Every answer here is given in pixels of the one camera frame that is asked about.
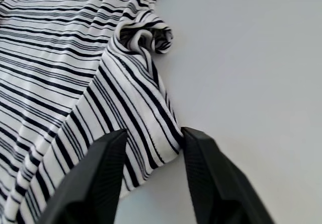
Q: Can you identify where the black and white striped T-shirt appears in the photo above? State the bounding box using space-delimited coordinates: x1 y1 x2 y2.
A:
0 0 184 224

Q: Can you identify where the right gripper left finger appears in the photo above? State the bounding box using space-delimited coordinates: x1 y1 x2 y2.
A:
38 129 128 224

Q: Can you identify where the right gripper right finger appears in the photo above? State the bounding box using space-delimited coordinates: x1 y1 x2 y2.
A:
180 126 275 224

